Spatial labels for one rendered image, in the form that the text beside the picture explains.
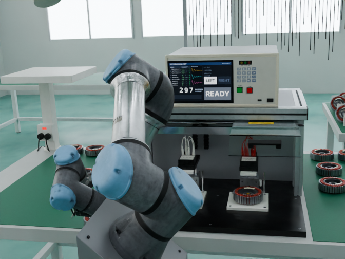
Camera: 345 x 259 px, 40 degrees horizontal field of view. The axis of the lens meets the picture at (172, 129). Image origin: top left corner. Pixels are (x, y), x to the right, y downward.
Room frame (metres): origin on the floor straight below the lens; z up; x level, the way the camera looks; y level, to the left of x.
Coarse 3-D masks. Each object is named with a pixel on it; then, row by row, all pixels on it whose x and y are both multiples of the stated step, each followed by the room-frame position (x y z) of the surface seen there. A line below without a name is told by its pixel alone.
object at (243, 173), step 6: (246, 156) 1.80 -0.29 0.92; (240, 162) 1.75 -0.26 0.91; (246, 162) 1.74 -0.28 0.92; (252, 162) 1.74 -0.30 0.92; (240, 168) 1.74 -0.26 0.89; (246, 168) 1.74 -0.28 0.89; (252, 168) 1.74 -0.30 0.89; (240, 174) 1.72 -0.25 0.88; (246, 174) 1.72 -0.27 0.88; (252, 174) 1.71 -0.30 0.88
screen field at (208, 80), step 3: (204, 78) 1.86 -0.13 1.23; (207, 78) 1.85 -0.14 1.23; (210, 78) 1.85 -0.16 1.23; (213, 78) 1.85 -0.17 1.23; (216, 78) 1.85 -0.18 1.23; (219, 78) 1.84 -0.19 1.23; (222, 78) 1.84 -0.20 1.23; (225, 78) 1.84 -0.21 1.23; (228, 78) 1.84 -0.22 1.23; (204, 81) 1.86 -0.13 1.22; (207, 81) 1.85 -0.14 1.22; (210, 81) 1.85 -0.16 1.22; (213, 81) 1.85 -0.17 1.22; (216, 81) 1.85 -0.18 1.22; (219, 81) 1.84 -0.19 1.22; (222, 81) 1.84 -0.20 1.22; (225, 81) 1.84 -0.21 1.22; (228, 81) 1.84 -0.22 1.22
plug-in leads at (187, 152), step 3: (183, 138) 1.88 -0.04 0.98; (186, 141) 1.91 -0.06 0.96; (192, 141) 1.87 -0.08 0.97; (186, 144) 1.91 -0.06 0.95; (186, 147) 1.90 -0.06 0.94; (183, 150) 1.87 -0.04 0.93; (186, 150) 1.89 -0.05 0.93; (189, 150) 1.86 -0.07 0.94; (183, 153) 1.87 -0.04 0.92; (186, 153) 1.89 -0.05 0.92; (189, 153) 1.86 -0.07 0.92; (192, 153) 1.89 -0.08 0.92
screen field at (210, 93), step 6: (204, 90) 1.86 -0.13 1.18; (210, 90) 1.85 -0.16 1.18; (216, 90) 1.85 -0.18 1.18; (222, 90) 1.84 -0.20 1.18; (228, 90) 1.84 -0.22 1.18; (204, 96) 1.86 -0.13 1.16; (210, 96) 1.85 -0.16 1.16; (216, 96) 1.85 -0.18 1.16; (222, 96) 1.84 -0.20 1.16; (228, 96) 1.84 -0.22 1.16
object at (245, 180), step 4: (240, 176) 1.84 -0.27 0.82; (244, 176) 1.83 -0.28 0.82; (248, 176) 1.83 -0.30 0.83; (252, 176) 1.83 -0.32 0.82; (256, 176) 1.83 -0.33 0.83; (240, 180) 1.82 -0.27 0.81; (244, 180) 1.82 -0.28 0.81; (248, 180) 1.81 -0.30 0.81; (252, 180) 1.81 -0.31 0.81; (256, 180) 1.81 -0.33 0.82; (240, 184) 1.82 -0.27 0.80; (244, 184) 1.82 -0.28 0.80; (248, 184) 1.81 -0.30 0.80; (252, 184) 1.81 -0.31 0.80; (256, 184) 1.81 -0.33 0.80
